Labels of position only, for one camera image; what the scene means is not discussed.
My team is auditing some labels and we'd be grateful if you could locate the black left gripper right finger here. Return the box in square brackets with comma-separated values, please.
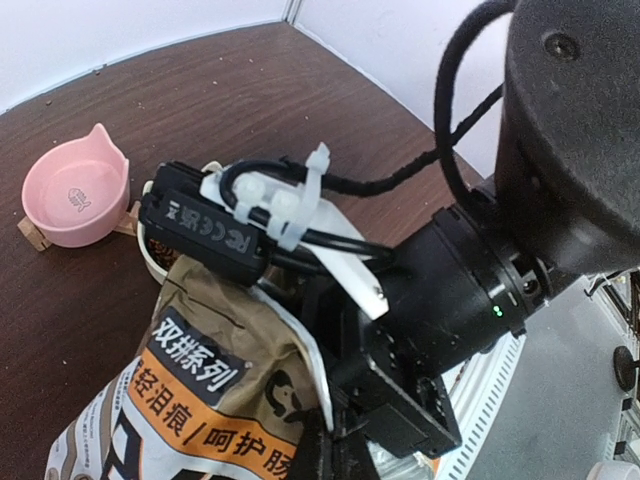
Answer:
[332, 425, 380, 480]

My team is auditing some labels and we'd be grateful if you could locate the brown kibble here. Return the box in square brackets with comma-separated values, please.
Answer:
[147, 239, 180, 270]

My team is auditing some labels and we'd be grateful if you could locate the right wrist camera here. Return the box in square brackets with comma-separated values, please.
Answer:
[139, 144, 393, 320]

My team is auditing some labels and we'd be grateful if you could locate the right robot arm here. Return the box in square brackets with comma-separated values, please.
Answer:
[314, 1, 639, 457]

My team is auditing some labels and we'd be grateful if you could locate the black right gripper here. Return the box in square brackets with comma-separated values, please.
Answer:
[299, 269, 462, 458]

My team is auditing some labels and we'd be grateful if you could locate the pink pet bowl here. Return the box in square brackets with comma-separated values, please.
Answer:
[21, 123, 130, 248]

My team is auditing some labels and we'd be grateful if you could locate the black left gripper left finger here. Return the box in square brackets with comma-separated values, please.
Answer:
[287, 409, 333, 480]

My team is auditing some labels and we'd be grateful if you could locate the right aluminium frame post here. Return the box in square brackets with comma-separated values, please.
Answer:
[283, 0, 303, 25]

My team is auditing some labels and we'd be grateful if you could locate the dog food bag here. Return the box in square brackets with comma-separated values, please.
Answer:
[43, 252, 441, 480]

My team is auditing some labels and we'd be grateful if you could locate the cream pet bowl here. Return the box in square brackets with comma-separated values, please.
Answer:
[135, 160, 224, 286]

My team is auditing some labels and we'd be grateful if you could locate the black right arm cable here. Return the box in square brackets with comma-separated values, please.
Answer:
[319, 0, 516, 201]

